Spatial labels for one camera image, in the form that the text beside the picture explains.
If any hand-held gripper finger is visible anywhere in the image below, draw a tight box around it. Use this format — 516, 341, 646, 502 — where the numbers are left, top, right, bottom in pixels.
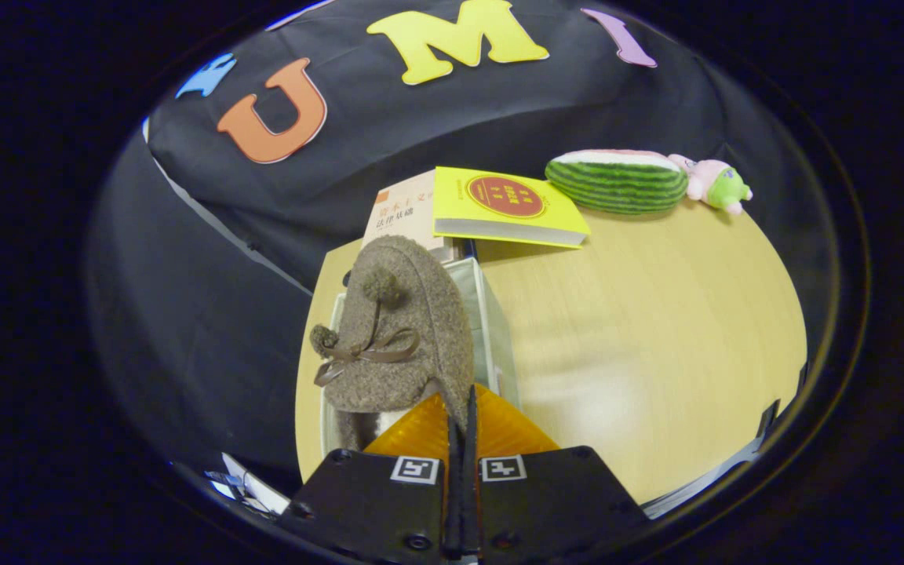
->
464, 383, 654, 565
278, 392, 465, 565

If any cream fabric storage box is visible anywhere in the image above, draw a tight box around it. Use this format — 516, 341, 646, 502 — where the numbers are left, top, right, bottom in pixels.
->
323, 257, 522, 460

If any brown fuzzy shoe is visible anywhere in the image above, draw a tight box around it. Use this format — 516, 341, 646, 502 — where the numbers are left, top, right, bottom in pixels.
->
309, 235, 475, 452

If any blue and white printed packet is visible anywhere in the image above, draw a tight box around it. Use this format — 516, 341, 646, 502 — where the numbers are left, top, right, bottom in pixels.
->
205, 451, 292, 515

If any beige book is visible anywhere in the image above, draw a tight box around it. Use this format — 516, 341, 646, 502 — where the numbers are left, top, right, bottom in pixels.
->
362, 169, 461, 262

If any yellow book with red circle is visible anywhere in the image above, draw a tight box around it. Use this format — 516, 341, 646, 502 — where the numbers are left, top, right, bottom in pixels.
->
432, 166, 592, 250

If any watermelon slice plush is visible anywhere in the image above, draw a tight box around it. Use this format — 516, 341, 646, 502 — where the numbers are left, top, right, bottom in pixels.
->
545, 149, 689, 215

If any pink and green plush toy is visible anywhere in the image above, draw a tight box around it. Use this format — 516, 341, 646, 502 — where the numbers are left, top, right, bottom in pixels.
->
668, 154, 753, 215

